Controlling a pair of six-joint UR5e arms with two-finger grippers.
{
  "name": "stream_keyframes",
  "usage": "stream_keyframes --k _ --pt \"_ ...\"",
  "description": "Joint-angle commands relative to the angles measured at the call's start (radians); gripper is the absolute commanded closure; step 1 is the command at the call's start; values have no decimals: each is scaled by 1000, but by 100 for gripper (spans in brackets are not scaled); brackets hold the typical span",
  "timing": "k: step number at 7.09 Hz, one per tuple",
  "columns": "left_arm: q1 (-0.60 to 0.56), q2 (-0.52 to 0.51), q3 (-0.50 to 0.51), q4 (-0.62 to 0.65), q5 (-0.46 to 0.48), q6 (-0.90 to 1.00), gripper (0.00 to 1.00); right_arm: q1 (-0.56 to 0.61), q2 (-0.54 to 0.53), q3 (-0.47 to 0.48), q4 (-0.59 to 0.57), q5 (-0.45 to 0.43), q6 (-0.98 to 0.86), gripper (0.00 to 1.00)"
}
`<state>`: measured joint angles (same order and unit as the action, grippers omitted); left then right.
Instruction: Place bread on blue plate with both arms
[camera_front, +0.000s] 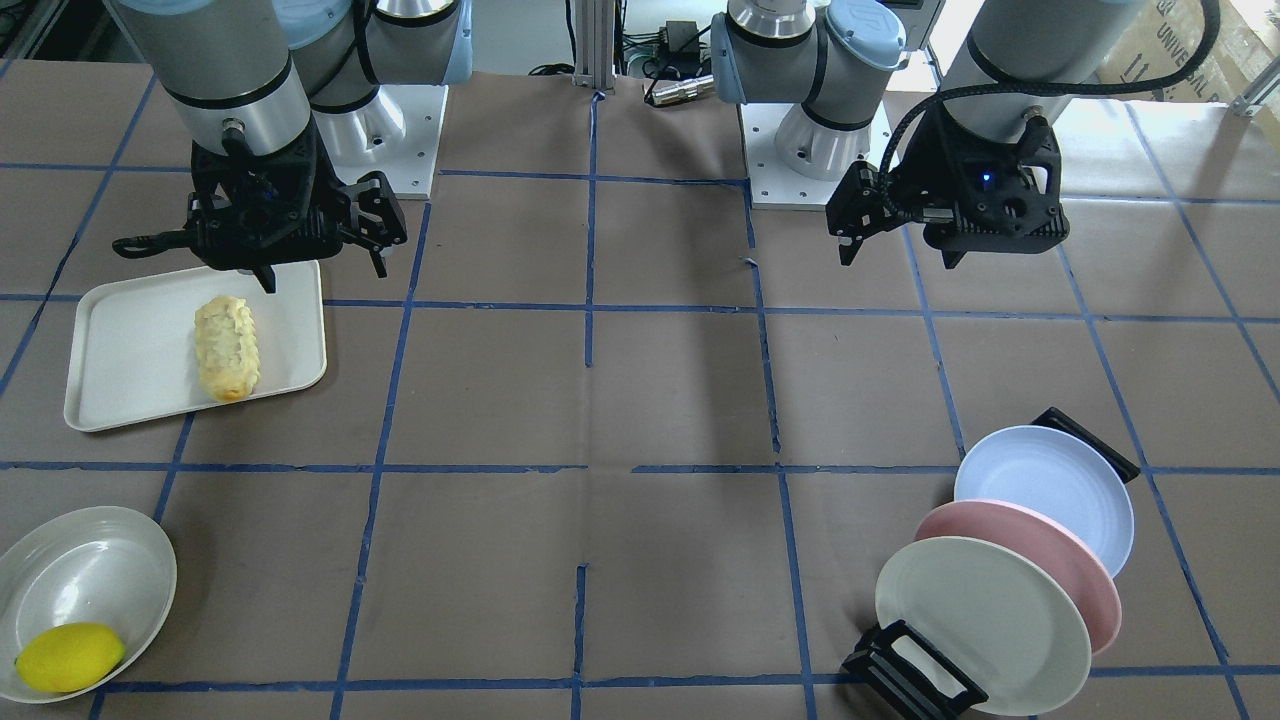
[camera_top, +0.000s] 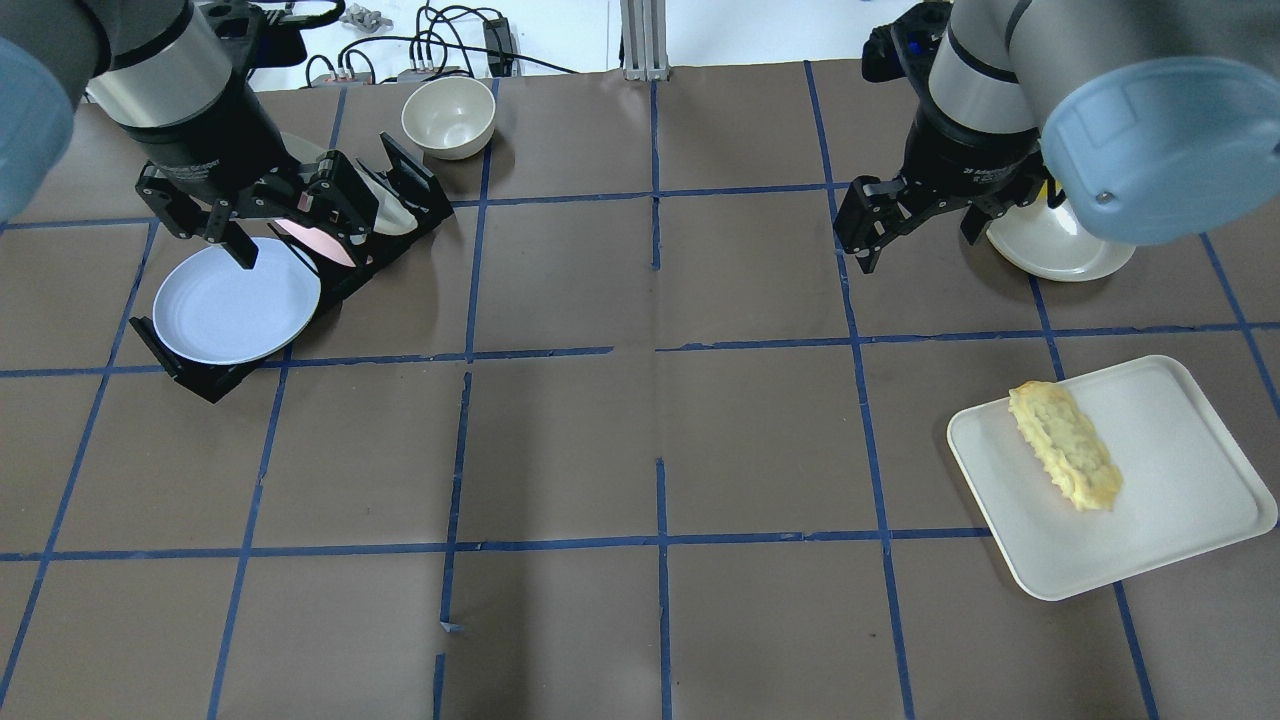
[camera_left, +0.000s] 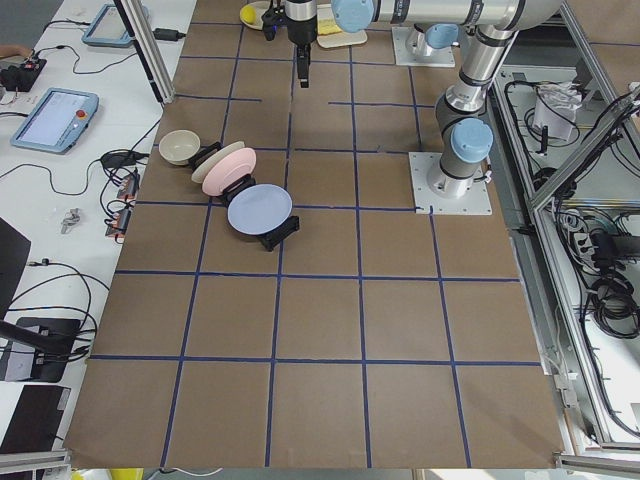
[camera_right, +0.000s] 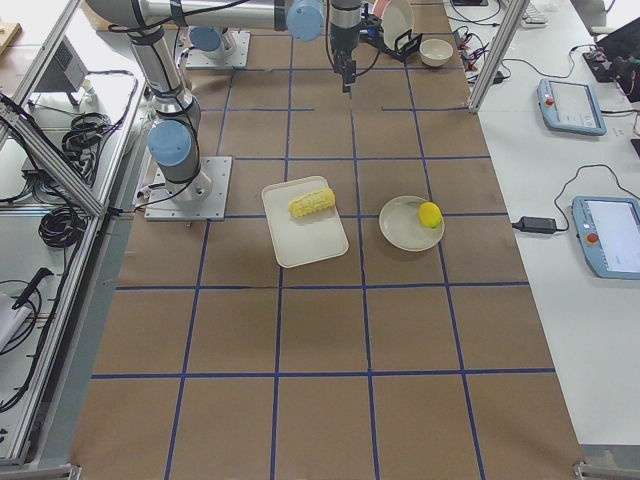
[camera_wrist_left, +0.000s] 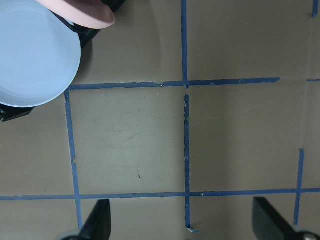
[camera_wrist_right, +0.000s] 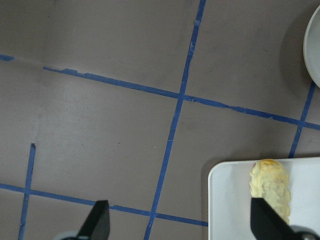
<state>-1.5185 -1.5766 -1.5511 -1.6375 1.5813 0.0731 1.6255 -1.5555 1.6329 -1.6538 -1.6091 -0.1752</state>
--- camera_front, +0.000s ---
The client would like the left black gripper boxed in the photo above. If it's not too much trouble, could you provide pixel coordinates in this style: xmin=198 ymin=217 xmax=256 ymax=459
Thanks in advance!
xmin=826 ymin=105 xmax=1070 ymax=269

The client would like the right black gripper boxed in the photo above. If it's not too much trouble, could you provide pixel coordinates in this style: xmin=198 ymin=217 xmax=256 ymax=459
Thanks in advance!
xmin=111 ymin=122 xmax=408 ymax=279

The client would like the yellow bread loaf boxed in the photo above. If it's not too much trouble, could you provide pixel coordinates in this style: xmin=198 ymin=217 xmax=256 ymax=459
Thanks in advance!
xmin=195 ymin=295 xmax=261 ymax=404

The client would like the blue plate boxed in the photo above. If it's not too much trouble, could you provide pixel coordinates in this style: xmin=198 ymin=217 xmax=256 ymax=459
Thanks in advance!
xmin=954 ymin=425 xmax=1137 ymax=577

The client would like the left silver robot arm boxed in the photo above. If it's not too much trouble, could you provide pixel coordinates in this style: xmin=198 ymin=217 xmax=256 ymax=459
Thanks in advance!
xmin=710 ymin=1 xmax=1140 ymax=268

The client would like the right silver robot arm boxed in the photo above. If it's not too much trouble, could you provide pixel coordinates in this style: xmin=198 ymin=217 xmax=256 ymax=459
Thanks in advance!
xmin=109 ymin=1 xmax=474 ymax=292

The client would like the pink plate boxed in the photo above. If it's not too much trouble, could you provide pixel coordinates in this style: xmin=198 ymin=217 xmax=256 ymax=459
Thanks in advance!
xmin=913 ymin=498 xmax=1123 ymax=656

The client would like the white round plate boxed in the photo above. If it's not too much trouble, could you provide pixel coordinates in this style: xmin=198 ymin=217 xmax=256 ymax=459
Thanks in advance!
xmin=874 ymin=536 xmax=1092 ymax=716

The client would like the black plate rack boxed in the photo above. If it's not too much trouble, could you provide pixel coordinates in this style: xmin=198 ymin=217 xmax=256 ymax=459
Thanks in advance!
xmin=844 ymin=407 xmax=1139 ymax=719

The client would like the white rectangular tray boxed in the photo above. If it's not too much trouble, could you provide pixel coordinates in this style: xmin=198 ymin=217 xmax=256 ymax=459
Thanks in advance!
xmin=63 ymin=261 xmax=326 ymax=432

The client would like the silver metal connector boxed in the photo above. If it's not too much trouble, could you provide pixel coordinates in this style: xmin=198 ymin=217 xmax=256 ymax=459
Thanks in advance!
xmin=644 ymin=76 xmax=716 ymax=108

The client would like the black power adapter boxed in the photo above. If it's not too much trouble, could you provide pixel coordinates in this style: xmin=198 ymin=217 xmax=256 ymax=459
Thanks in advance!
xmin=658 ymin=20 xmax=701 ymax=63

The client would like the cardboard box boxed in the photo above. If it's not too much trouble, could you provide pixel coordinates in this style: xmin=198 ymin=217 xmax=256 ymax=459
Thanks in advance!
xmin=1094 ymin=0 xmax=1280 ymax=106

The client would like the white oval bowl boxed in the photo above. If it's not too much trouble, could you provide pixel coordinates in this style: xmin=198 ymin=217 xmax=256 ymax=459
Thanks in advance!
xmin=1 ymin=506 xmax=177 ymax=705

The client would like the yellow lemon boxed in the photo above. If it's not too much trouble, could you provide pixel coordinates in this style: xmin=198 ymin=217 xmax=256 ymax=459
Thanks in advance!
xmin=15 ymin=623 xmax=125 ymax=694

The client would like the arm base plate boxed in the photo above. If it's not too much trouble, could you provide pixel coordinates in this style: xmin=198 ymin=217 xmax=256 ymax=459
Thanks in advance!
xmin=739 ymin=102 xmax=892 ymax=211
xmin=314 ymin=85 xmax=449 ymax=201

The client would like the aluminium frame post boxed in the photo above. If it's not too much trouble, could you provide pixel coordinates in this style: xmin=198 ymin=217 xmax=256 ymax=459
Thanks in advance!
xmin=570 ymin=0 xmax=618 ymax=95

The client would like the black braided cable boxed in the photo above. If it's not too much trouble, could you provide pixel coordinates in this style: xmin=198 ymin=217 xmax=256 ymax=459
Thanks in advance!
xmin=878 ymin=0 xmax=1225 ymax=186

